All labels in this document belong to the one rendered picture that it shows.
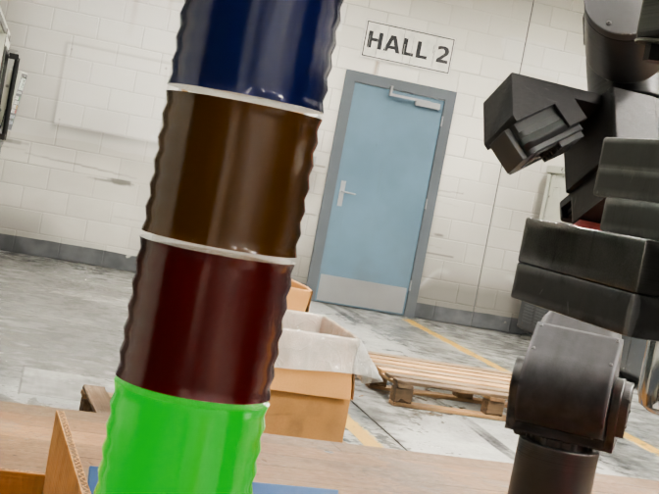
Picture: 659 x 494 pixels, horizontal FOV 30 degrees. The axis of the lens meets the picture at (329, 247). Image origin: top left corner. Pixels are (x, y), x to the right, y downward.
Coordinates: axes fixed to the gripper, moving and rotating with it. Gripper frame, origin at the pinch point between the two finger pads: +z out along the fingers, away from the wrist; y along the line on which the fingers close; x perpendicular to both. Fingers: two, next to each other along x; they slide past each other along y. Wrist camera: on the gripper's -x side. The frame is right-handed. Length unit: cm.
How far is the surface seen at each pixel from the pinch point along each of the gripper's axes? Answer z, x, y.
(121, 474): 25, -39, 36
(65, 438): 12.7, -35.6, -5.1
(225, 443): 24, -37, 37
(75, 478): 16.4, -35.6, 1.1
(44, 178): -479, 31, -940
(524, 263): 9.5, -20.3, 20.8
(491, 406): -183, 261, -528
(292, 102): 17, -37, 41
